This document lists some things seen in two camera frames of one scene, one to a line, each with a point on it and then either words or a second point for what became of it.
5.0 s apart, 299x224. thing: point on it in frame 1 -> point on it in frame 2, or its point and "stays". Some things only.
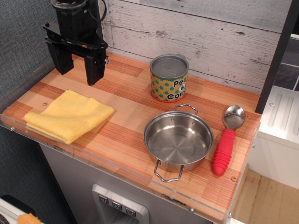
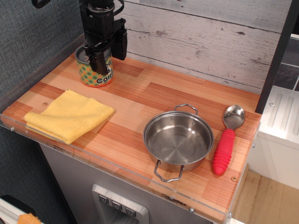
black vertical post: [278, 57] stays
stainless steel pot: [179, 141] stays
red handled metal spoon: [233, 116] stays
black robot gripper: [78, 25] -> [101, 31]
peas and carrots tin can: [168, 77] -> [88, 76]
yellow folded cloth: [68, 117] stays
